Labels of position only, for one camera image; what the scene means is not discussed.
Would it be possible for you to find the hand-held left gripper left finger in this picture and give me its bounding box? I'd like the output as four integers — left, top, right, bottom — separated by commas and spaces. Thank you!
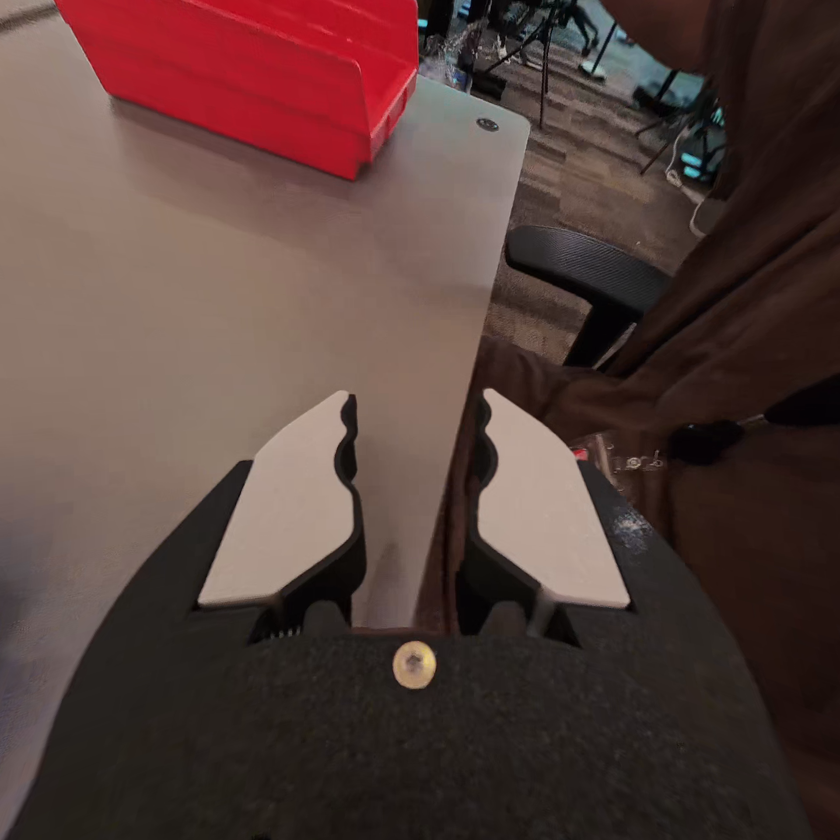
197, 390, 368, 620

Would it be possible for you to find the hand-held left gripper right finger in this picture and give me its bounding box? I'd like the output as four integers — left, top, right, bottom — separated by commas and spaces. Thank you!
457, 389, 631, 620

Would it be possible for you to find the red plastic bin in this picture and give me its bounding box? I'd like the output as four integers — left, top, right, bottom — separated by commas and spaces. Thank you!
56, 0, 421, 182

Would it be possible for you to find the grey desk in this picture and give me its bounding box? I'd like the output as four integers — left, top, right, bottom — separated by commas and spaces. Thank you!
0, 0, 532, 788

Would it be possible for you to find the black office chair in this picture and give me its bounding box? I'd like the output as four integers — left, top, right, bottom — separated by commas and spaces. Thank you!
506, 224, 673, 368

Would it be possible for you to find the person's brown clothing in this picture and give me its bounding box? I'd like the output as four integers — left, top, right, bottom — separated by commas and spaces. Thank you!
440, 0, 840, 802

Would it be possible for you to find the black tripod stand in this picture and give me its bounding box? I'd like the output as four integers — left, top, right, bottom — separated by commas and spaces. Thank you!
460, 0, 592, 132

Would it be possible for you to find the black chest strap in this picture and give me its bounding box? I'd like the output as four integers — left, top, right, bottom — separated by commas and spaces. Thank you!
663, 374, 840, 468

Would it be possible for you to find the white floor cable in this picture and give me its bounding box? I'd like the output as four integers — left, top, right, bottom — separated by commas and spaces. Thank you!
667, 164, 720, 240

